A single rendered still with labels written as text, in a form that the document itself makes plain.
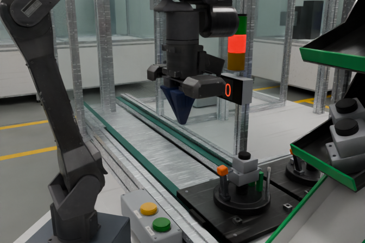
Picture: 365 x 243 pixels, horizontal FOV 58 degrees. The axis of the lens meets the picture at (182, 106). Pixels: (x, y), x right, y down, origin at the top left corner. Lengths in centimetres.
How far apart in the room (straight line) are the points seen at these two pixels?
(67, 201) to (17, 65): 518
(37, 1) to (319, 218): 57
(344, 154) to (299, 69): 553
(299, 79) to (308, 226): 543
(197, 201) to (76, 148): 41
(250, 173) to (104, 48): 109
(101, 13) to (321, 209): 132
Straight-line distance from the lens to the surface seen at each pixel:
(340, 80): 63
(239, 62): 94
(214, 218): 79
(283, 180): 98
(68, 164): 52
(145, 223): 79
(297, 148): 57
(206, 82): 51
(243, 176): 80
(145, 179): 98
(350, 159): 52
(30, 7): 46
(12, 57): 565
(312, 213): 68
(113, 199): 108
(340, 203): 67
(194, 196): 87
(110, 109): 175
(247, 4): 96
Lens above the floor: 142
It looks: 16 degrees down
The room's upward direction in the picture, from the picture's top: straight up
